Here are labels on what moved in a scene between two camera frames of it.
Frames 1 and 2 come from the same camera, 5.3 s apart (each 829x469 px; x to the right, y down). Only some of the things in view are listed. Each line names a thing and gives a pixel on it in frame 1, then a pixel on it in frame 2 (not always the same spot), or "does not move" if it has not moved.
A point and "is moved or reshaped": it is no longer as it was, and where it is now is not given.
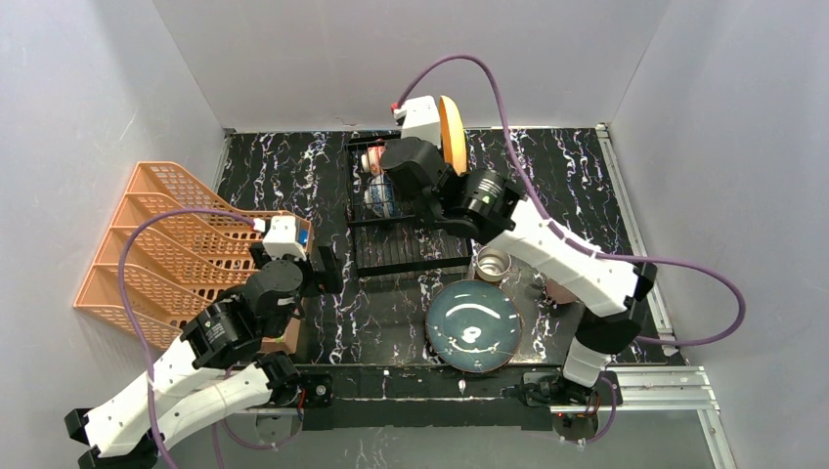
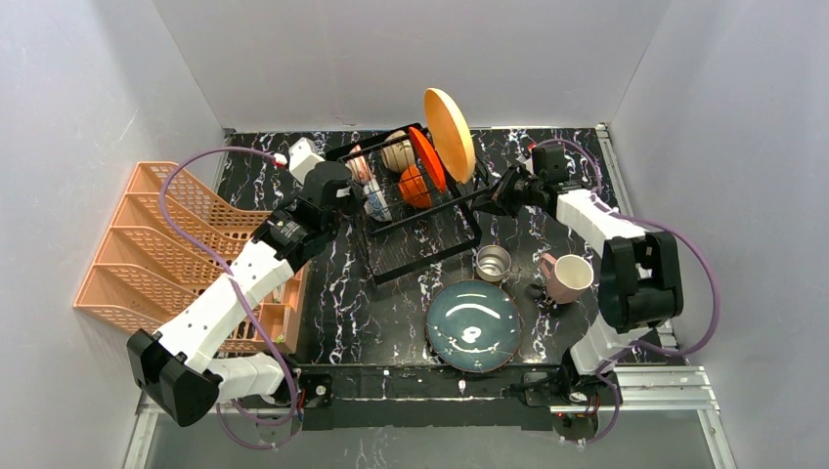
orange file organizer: x=175 y=264 does not move
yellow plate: x=452 y=136 is moved or reshaped
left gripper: x=327 y=269 to x=353 y=196
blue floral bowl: x=378 y=195 is moved or reshaped
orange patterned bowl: x=370 y=160 to x=358 y=164
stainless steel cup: x=492 y=263 does not move
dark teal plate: x=473 y=326 does not move
